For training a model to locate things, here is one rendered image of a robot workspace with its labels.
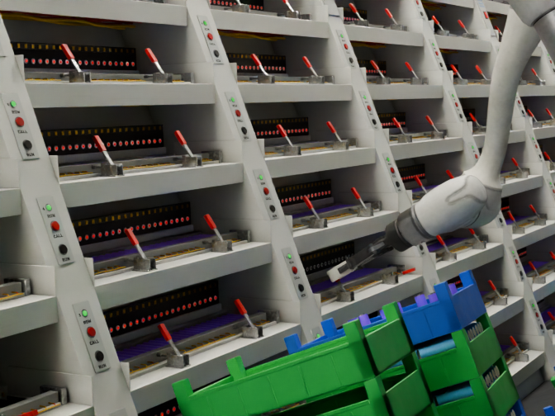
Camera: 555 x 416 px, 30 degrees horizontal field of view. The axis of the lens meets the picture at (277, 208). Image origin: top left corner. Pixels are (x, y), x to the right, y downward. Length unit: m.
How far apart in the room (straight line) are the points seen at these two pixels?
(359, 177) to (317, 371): 1.62
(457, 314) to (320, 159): 1.06
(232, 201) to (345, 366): 1.03
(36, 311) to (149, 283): 0.30
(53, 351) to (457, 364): 0.67
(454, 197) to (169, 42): 0.75
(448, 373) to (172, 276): 0.61
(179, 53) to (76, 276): 0.79
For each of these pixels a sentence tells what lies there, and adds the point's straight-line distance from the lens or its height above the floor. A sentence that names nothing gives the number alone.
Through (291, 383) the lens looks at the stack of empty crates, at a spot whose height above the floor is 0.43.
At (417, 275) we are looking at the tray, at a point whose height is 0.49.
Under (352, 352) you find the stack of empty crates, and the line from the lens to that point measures 1.40.
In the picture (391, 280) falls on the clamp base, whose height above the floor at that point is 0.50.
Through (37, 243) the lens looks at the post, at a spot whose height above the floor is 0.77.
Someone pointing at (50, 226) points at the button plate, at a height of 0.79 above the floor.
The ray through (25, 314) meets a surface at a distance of 1.73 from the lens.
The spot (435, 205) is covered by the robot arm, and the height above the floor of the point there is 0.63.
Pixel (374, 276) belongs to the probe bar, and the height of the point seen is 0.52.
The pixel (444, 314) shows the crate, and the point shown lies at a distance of 1.69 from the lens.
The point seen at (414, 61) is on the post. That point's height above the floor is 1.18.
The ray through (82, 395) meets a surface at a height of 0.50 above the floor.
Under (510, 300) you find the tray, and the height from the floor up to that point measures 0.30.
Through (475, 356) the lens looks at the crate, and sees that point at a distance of 1.71.
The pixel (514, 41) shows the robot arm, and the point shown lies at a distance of 2.35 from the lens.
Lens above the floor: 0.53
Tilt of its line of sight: 5 degrees up
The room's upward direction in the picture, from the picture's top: 20 degrees counter-clockwise
